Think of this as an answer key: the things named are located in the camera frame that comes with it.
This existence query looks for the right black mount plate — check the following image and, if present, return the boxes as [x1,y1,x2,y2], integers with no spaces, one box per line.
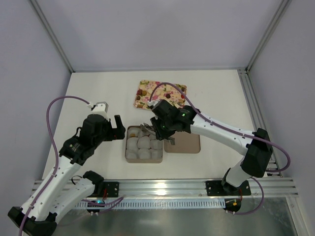
[205,180,252,197]

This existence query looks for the left black mount plate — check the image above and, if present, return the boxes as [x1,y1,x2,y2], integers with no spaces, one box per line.
[93,181,120,199]

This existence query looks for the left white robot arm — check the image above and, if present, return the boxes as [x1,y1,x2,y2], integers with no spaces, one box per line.
[8,114,126,236]

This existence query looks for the gold tin box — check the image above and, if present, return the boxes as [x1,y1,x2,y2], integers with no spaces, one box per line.
[125,123,163,164]

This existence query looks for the right aluminium frame post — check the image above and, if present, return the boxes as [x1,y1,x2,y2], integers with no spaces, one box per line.
[246,0,292,73]

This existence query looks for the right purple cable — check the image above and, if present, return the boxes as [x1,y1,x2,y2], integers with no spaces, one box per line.
[149,82,292,216]

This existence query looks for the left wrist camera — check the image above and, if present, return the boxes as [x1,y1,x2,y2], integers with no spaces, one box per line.
[88,102,109,116]

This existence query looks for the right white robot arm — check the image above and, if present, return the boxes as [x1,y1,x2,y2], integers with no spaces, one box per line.
[148,99,273,195]

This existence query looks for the black mount plate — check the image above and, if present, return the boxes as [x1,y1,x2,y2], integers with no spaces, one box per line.
[93,181,120,199]
[205,180,252,197]

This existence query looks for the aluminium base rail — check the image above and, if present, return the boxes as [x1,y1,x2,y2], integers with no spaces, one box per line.
[116,176,298,198]

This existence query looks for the left aluminium frame post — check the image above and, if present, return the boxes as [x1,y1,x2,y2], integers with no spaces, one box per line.
[28,0,75,73]

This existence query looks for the floral tray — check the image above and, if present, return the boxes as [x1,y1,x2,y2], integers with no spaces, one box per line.
[133,80,186,110]

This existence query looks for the white slotted cable duct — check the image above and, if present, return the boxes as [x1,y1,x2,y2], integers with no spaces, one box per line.
[74,198,225,210]

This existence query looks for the aluminium frame post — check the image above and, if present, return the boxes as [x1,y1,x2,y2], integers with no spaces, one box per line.
[246,0,292,73]
[28,0,75,73]

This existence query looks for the gold tin lid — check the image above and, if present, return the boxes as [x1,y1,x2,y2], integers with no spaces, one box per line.
[164,132,201,154]

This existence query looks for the metal tongs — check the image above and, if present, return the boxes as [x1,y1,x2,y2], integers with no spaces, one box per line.
[140,123,176,146]

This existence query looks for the white paper cup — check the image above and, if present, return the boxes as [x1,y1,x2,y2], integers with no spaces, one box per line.
[126,137,138,151]
[138,130,154,140]
[127,127,140,139]
[125,149,138,160]
[137,148,151,160]
[150,140,163,150]
[137,137,151,149]
[151,149,163,160]

